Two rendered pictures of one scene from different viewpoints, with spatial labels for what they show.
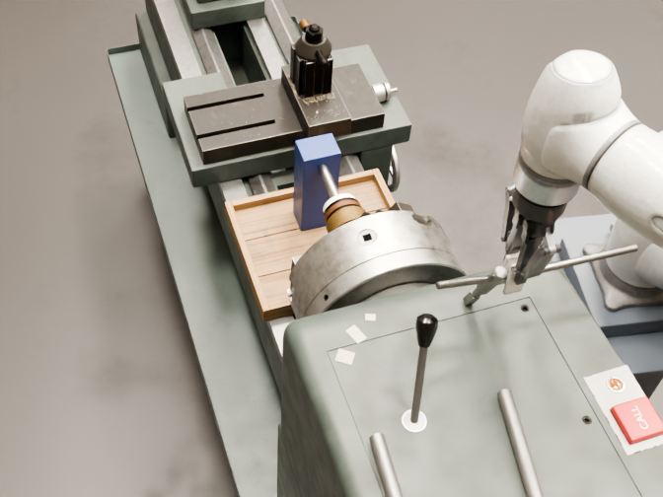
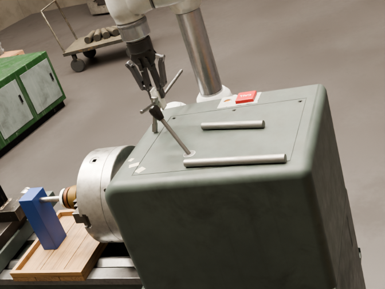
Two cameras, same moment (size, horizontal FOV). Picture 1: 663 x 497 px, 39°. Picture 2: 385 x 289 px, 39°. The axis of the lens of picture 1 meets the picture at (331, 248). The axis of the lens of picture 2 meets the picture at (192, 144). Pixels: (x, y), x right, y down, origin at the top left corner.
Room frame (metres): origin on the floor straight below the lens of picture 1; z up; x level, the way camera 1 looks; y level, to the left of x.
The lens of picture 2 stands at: (-0.37, 0.75, 1.95)
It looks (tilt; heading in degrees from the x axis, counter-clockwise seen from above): 26 degrees down; 318
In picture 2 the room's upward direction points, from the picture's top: 18 degrees counter-clockwise
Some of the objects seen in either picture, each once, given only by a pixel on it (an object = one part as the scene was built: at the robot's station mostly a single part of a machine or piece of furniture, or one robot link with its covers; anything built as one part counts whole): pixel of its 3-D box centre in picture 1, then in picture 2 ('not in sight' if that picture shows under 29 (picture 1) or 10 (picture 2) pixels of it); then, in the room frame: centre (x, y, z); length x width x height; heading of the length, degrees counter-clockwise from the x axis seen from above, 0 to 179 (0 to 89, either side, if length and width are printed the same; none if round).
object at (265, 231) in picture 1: (324, 241); (70, 242); (1.26, 0.02, 0.89); 0.36 x 0.30 x 0.04; 113
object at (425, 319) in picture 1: (426, 328); (156, 113); (0.73, -0.14, 1.38); 0.04 x 0.03 x 0.05; 23
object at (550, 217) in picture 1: (537, 206); (142, 52); (0.87, -0.28, 1.50); 0.08 x 0.07 x 0.09; 23
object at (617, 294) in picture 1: (631, 260); not in sight; (1.32, -0.68, 0.83); 0.22 x 0.18 x 0.06; 13
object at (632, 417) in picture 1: (637, 420); (246, 98); (0.68, -0.47, 1.26); 0.06 x 0.06 x 0.02; 23
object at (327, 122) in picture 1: (315, 99); (3, 209); (1.58, 0.07, 1.00); 0.20 x 0.10 x 0.05; 23
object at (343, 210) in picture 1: (349, 227); (79, 196); (1.15, -0.03, 1.08); 0.09 x 0.09 x 0.09; 23
